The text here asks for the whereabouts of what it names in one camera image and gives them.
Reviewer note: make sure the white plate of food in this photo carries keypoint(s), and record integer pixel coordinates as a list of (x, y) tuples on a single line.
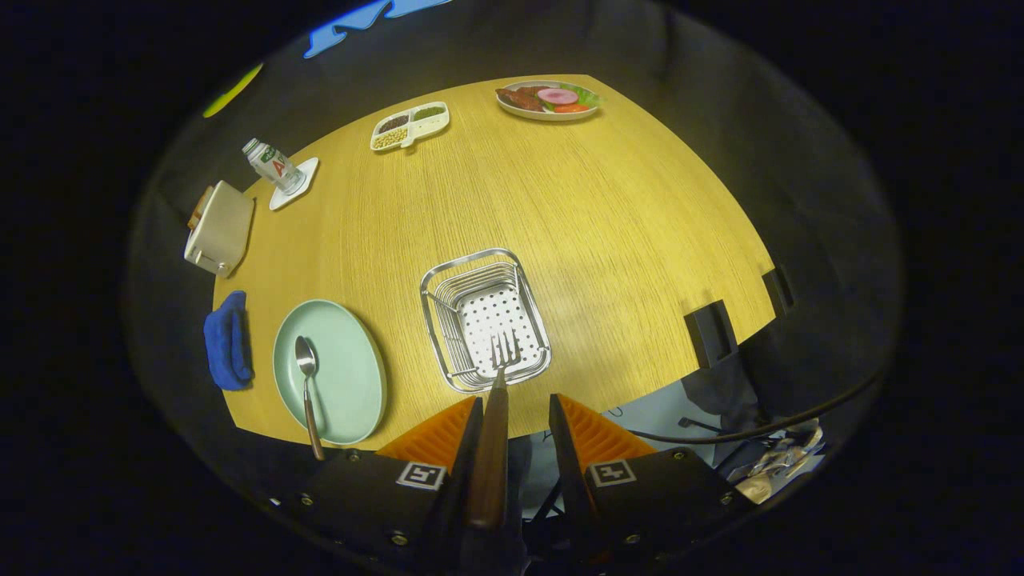
[(548, 100)]

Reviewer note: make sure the white toaster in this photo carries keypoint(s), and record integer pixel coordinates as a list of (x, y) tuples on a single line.
[(220, 232)]

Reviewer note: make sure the blue cloth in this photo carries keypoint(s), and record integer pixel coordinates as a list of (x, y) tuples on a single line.
[(226, 344)]

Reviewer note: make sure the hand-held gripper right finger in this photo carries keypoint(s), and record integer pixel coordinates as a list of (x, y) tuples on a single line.
[(564, 464)]

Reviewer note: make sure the brown toast slice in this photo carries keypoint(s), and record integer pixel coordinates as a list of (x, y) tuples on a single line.
[(198, 210)]

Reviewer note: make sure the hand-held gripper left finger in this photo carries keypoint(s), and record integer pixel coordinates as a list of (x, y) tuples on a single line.
[(458, 490)]

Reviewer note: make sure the white square coaster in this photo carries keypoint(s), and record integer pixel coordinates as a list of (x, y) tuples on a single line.
[(306, 172)]

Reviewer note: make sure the white divided bean tray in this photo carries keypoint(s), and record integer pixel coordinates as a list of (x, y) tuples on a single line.
[(410, 126)]

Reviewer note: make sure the black table clamp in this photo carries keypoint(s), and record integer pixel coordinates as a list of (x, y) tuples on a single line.
[(778, 290), (711, 334)]

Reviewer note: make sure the pale green plate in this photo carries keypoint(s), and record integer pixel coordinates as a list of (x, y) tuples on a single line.
[(344, 368)]

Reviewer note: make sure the small plastic bottle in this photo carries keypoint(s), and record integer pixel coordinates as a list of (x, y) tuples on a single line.
[(274, 164)]

